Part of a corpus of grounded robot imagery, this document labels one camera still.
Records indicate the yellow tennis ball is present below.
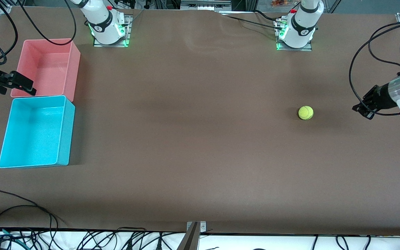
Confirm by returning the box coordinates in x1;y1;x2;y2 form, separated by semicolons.
298;106;314;120

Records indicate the pink plastic bin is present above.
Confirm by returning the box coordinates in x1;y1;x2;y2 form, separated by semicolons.
10;38;81;102

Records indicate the blue plastic bin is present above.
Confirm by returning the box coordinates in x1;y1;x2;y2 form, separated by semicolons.
0;95;76;169

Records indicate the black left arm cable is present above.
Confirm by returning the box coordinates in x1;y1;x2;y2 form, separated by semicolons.
349;19;400;117

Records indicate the black right arm loop cable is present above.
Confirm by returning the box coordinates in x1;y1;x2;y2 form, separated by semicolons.
16;0;77;45

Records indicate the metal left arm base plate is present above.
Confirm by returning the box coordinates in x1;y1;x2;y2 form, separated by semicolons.
276;19;313;52

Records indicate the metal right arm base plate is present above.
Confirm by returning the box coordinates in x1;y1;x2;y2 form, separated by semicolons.
92;15;132;48

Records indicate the black base power cable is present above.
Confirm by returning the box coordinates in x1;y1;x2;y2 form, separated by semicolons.
226;16;284;30

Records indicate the aluminium frame bar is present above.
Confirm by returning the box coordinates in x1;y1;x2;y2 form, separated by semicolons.
180;0;232;11

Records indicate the metal table edge bracket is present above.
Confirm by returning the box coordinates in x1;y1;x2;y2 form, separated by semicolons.
186;221;207;250

